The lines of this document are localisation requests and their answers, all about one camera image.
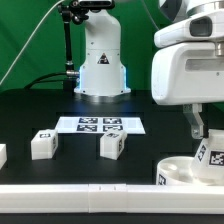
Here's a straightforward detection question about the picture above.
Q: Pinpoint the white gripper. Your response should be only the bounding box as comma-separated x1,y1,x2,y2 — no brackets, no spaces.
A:
151,42,224,139

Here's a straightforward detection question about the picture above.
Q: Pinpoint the white round stool seat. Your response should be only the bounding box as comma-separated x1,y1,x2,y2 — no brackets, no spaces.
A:
156,156,224,186

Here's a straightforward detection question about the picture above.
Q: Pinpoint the paper sheet with fiducial tags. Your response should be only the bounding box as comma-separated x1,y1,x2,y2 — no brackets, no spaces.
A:
55,117,145,134

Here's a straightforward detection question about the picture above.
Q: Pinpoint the white U-shaped obstacle wall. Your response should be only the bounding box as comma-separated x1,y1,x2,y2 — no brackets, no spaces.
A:
0,143,224,215

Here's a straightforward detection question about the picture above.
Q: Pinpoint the black cable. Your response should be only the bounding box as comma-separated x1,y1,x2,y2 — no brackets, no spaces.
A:
23,72,79,90

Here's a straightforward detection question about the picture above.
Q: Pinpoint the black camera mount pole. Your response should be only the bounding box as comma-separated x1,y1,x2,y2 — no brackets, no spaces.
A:
58,0,88,78

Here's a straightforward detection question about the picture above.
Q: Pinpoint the white cable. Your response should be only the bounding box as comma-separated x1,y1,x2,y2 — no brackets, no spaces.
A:
0,0,65,86

